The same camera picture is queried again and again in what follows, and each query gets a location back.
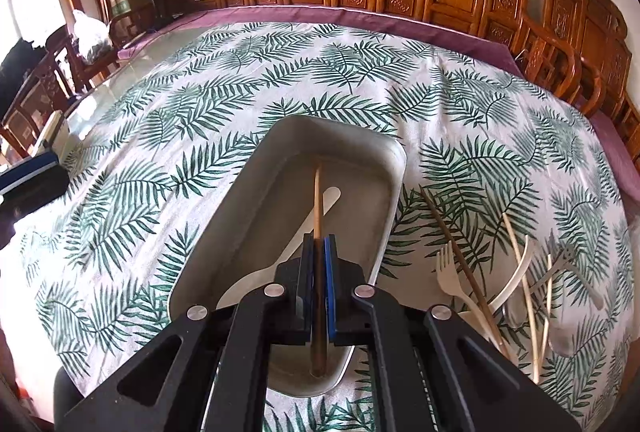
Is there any cream plastic fork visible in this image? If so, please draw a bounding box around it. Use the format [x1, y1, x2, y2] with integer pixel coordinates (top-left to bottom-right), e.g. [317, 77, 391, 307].
[436, 241, 501, 350]

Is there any carved wooden armchair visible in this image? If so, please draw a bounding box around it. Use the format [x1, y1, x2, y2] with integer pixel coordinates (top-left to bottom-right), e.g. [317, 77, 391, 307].
[542, 0, 639, 155]

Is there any cream plastic spoon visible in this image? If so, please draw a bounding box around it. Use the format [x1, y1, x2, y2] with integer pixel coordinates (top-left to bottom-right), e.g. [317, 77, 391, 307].
[216, 211, 314, 309]
[459, 236, 534, 332]

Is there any green leaf pattern tablecloth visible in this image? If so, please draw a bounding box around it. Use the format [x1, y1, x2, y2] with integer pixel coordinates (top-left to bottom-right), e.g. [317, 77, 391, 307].
[1, 22, 634, 431]

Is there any dark brown wooden chopstick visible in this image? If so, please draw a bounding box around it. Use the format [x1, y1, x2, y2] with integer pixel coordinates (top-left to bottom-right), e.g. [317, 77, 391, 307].
[310, 164, 328, 378]

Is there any wooden dining chair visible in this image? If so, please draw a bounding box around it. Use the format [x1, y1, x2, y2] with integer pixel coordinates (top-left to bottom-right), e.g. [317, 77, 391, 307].
[1, 25, 119, 164]

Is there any purple armchair cushion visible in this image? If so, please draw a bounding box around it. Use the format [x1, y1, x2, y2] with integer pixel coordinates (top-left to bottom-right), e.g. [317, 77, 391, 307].
[589, 111, 640, 202]

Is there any grey metal rectangular tray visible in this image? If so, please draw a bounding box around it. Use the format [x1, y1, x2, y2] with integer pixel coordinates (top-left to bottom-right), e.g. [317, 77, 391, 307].
[168, 114, 409, 399]

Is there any purple sofa cushion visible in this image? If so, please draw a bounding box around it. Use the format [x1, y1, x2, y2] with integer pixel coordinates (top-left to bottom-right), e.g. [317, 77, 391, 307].
[117, 5, 522, 76]

